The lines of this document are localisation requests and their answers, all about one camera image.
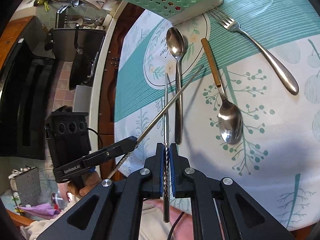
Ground twisted steel chopstick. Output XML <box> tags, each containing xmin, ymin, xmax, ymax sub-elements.
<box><xmin>163</xmin><ymin>73</ymin><xmax>171</xmax><ymax>223</ymax></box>

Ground dark wooden kitchen cabinets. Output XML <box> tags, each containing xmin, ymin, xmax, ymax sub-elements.
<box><xmin>97</xmin><ymin>3</ymin><xmax>146</xmax><ymax>181</ymax></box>

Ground left hand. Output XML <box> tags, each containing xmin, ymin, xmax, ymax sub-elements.
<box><xmin>67</xmin><ymin>171</ymin><xmax>101</xmax><ymax>198</ymax></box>

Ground large silver spoon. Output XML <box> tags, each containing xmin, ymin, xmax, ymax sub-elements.
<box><xmin>166</xmin><ymin>27</ymin><xmax>185</xmax><ymax>145</ymax></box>

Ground floral teal white tablecloth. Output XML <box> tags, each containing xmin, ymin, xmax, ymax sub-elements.
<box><xmin>114</xmin><ymin>0</ymin><xmax>319</xmax><ymax>231</ymax></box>

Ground silver fork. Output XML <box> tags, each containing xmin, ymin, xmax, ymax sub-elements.
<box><xmin>207</xmin><ymin>6</ymin><xmax>299</xmax><ymax>95</ymax></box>

